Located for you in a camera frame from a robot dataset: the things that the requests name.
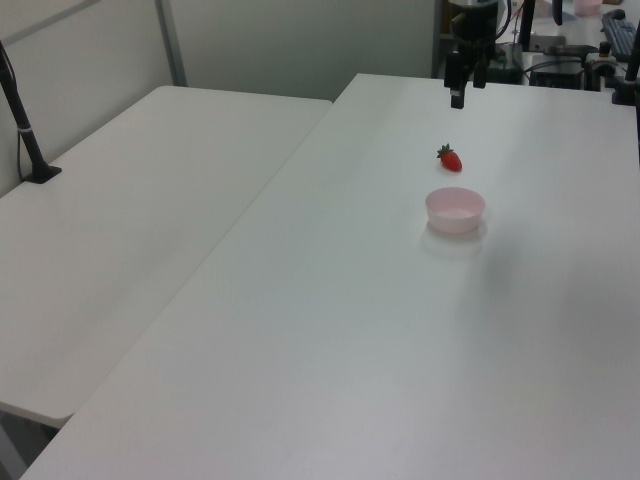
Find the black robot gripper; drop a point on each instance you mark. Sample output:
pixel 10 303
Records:
pixel 472 22

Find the red toy strawberry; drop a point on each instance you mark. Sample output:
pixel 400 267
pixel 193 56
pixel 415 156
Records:
pixel 451 160

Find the pink plastic bowl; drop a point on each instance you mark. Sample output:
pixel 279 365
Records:
pixel 455 212

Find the small pink background bowl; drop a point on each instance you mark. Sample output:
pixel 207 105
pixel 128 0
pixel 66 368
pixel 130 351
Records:
pixel 586 6

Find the black equipment box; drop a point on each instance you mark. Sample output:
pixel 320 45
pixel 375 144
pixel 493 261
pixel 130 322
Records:
pixel 556 77

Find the black computer keyboard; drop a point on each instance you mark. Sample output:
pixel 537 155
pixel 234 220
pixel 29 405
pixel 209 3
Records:
pixel 620 35

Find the white folding side table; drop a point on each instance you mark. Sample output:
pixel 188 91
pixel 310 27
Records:
pixel 125 225

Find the grey metal partition post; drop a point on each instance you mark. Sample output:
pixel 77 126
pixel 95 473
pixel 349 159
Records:
pixel 172 45

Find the black camera stand pole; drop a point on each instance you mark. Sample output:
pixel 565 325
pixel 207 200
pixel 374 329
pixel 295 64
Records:
pixel 22 125

